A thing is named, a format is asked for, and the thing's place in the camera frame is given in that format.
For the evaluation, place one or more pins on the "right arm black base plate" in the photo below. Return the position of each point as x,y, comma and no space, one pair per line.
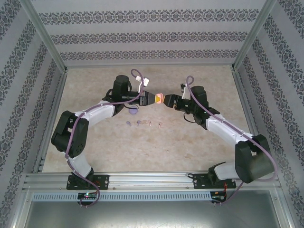
197,181

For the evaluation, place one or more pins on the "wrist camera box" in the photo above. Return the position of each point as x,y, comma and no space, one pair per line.
144,83
184,91

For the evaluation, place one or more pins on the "purple round charging case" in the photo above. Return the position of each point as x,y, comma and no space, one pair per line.
133,111

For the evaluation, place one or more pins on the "pink round charging case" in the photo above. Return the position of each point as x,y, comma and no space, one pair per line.
160,98

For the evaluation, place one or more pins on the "circuit board with green light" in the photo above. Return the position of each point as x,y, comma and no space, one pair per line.
88,195

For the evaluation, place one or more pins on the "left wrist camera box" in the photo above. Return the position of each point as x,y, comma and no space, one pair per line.
144,83

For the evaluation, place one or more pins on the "aluminium frame post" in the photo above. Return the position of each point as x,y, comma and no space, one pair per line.
48,40
248,40

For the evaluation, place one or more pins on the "grey metal shelf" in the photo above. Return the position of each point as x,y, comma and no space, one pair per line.
152,216

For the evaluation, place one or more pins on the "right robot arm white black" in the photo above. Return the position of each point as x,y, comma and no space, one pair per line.
223,127

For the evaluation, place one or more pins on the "small black circuit board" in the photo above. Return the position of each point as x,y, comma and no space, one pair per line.
217,198

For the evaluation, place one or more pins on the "aluminium side rail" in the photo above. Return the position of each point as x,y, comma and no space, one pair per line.
244,99
57,99

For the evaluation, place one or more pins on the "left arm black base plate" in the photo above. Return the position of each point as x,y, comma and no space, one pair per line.
104,181

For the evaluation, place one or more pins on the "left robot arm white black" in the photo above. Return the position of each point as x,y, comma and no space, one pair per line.
99,112

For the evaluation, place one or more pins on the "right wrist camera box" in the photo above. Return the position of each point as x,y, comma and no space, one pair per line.
184,91

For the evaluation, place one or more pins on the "aluminium mounting rail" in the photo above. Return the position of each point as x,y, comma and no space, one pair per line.
152,180

